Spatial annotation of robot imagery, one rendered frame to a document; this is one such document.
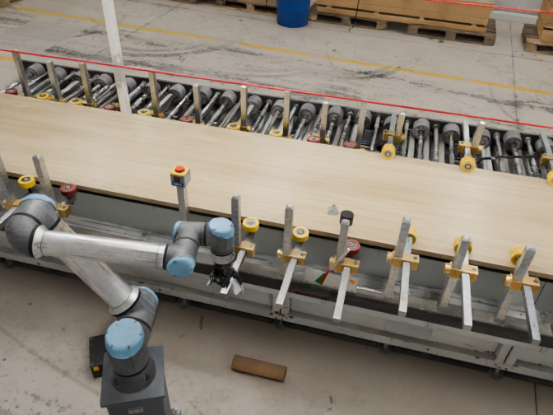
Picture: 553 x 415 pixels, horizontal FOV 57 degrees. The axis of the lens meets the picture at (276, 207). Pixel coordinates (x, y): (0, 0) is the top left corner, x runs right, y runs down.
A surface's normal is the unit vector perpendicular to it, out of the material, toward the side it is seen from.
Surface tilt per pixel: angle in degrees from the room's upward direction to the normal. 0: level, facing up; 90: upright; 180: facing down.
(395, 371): 0
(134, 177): 0
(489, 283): 90
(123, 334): 5
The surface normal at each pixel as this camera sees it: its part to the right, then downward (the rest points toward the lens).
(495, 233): 0.04, -0.79
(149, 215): -0.25, 0.59
